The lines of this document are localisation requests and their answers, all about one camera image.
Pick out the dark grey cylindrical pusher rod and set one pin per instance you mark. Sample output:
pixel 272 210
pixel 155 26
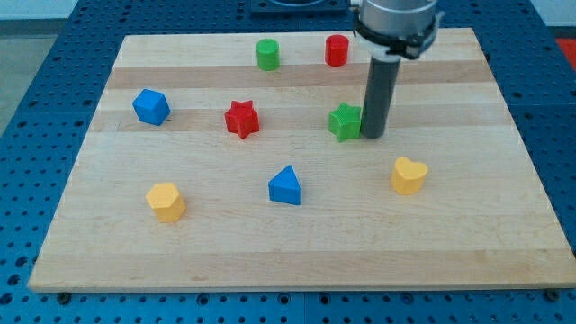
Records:
pixel 378 97

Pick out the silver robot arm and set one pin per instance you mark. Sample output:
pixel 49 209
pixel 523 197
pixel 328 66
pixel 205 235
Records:
pixel 390 30

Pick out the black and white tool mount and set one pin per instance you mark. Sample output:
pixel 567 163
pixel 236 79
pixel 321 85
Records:
pixel 388 48

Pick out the blue triangle block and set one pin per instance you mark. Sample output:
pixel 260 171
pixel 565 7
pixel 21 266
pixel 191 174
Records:
pixel 285 187

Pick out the red cylinder block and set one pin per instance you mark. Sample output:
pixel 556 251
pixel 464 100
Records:
pixel 336 50

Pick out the red star block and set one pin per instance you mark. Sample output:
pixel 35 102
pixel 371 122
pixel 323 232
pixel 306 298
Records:
pixel 242 119

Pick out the yellow hexagon block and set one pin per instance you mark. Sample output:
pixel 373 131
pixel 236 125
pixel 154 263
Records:
pixel 166 202

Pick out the green star block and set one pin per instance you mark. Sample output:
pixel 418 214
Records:
pixel 345 122

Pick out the yellow heart block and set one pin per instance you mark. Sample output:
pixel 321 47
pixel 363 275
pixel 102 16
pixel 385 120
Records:
pixel 408 176

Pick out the blue cube block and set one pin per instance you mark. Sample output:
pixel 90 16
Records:
pixel 151 107

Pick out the wooden board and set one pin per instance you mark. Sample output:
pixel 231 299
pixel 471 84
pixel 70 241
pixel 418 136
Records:
pixel 202 173

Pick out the green cylinder block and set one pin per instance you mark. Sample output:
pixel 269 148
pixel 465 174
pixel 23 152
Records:
pixel 268 54

